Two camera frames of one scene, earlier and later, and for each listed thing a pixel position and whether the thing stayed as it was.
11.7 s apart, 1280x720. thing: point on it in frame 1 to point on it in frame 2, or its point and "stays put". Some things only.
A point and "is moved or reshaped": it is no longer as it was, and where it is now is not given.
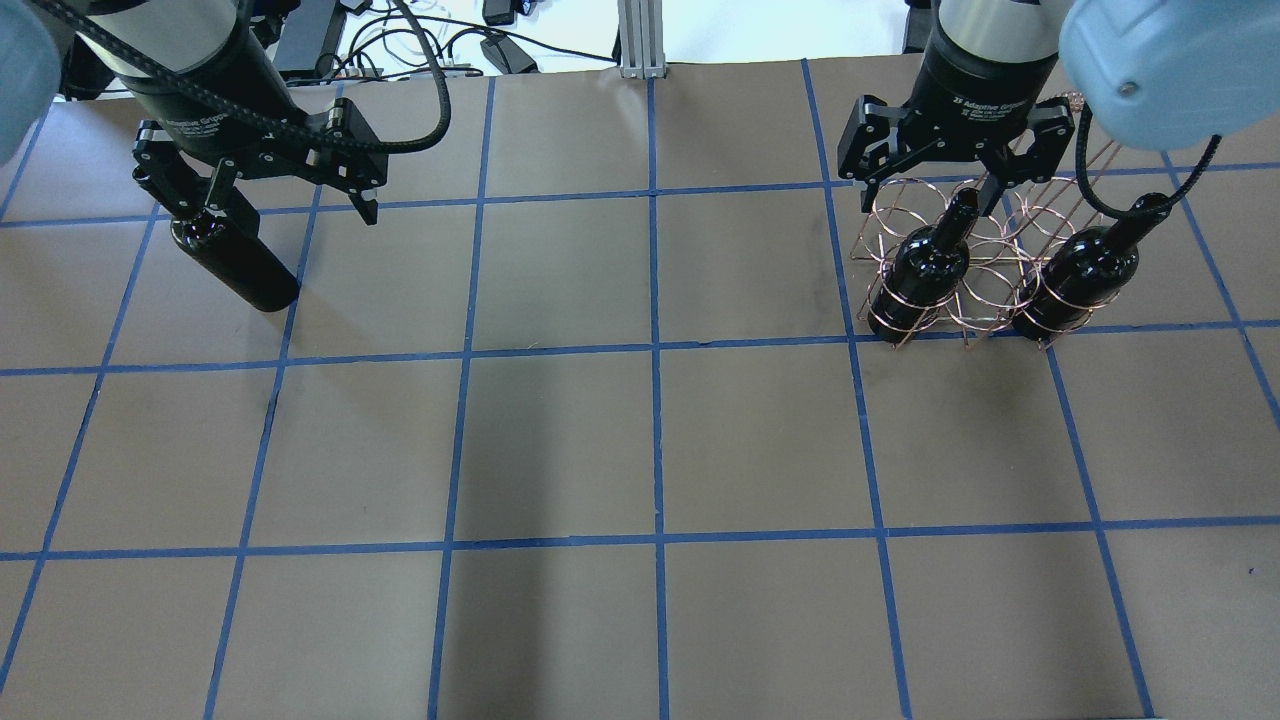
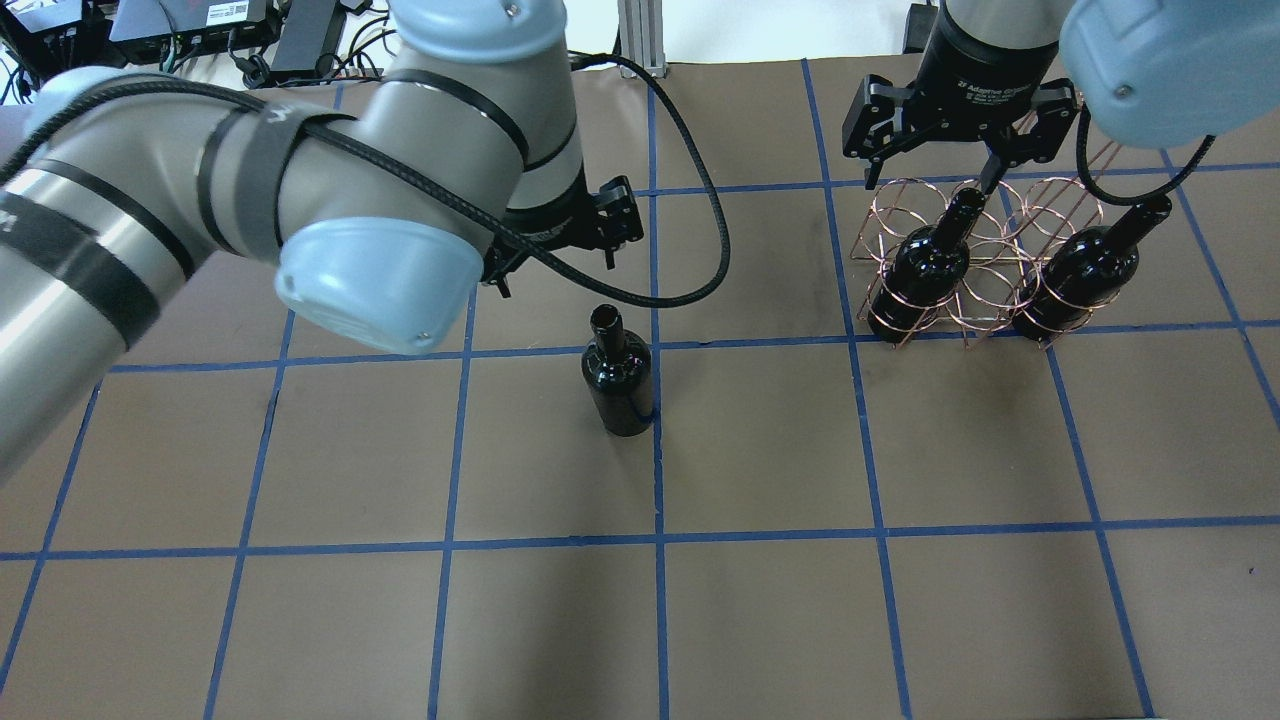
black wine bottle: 237,258 is moved or reshaped
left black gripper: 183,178 to 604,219
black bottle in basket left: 923,271 stays put
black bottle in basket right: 1087,270 stays put
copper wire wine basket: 944,272 stays put
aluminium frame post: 641,39 stays put
